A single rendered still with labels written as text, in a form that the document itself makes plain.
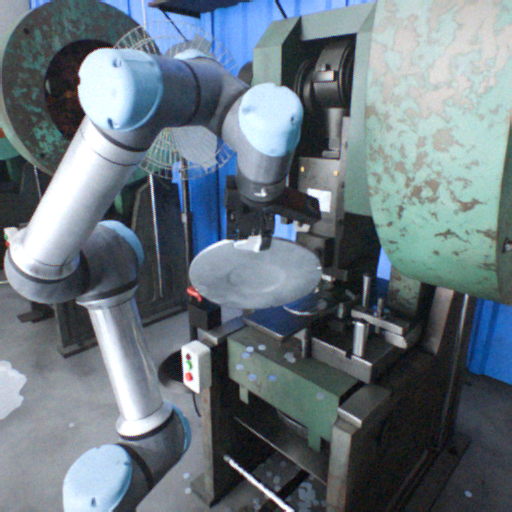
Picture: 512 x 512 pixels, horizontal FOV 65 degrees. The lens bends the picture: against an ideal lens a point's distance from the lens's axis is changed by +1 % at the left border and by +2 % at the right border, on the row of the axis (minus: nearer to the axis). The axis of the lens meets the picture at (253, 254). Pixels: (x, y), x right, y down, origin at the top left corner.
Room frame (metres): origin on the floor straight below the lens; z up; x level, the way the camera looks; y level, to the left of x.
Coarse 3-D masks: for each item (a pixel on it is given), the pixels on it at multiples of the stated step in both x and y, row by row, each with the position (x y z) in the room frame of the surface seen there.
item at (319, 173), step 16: (304, 160) 1.07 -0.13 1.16; (320, 160) 1.03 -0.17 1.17; (336, 160) 1.00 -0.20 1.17; (304, 176) 1.06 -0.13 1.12; (320, 176) 1.03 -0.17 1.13; (336, 176) 1.00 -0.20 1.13; (304, 192) 1.06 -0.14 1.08; (320, 192) 1.03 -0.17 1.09; (336, 192) 0.99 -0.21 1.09; (320, 208) 1.02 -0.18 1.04; (304, 224) 1.05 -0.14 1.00; (320, 224) 1.02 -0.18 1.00; (304, 240) 1.02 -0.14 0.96; (320, 240) 0.99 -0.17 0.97; (336, 240) 0.99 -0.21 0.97; (352, 240) 1.02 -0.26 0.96; (320, 256) 0.98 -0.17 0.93; (336, 256) 0.98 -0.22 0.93; (352, 256) 1.02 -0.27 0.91
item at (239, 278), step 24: (240, 240) 0.73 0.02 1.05; (288, 240) 0.74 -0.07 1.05; (192, 264) 0.78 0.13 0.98; (216, 264) 0.78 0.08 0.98; (240, 264) 0.78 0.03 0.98; (264, 264) 0.79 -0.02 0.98; (288, 264) 0.78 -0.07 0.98; (312, 264) 0.78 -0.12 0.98; (216, 288) 0.83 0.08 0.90; (240, 288) 0.84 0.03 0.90; (264, 288) 0.85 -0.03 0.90; (288, 288) 0.84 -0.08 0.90; (312, 288) 0.84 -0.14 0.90
